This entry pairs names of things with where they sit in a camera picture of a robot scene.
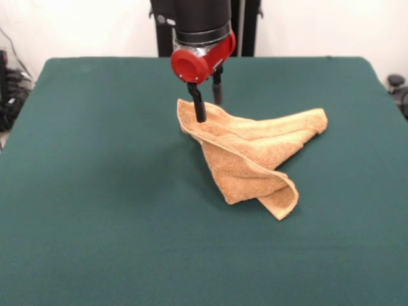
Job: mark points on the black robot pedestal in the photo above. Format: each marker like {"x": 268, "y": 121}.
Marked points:
{"x": 248, "y": 28}

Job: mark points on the dark green table cloth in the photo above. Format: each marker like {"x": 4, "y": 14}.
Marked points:
{"x": 95, "y": 191}

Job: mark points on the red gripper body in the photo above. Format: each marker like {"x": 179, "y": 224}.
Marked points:
{"x": 191, "y": 67}

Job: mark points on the tan terry towel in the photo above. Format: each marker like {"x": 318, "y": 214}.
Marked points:
{"x": 248, "y": 153}

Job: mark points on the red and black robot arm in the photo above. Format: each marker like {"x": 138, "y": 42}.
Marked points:
{"x": 201, "y": 19}

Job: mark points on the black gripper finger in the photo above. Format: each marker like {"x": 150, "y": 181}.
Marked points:
{"x": 218, "y": 92}
{"x": 199, "y": 110}

